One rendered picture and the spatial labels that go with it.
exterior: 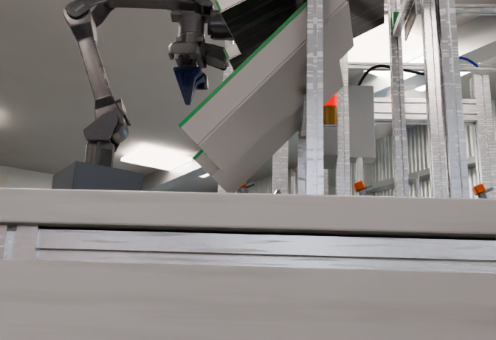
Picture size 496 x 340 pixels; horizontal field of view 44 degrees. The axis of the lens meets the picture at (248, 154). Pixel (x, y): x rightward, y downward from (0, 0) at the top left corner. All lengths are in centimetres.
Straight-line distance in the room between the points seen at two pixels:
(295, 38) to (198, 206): 39
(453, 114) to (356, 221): 32
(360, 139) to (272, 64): 157
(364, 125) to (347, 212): 190
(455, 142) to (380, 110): 173
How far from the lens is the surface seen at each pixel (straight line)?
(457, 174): 77
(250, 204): 51
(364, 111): 242
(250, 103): 83
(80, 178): 119
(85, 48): 136
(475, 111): 259
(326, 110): 152
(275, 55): 84
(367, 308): 50
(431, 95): 226
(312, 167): 74
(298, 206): 51
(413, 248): 52
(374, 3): 109
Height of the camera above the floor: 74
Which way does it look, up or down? 17 degrees up
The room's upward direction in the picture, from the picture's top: 2 degrees clockwise
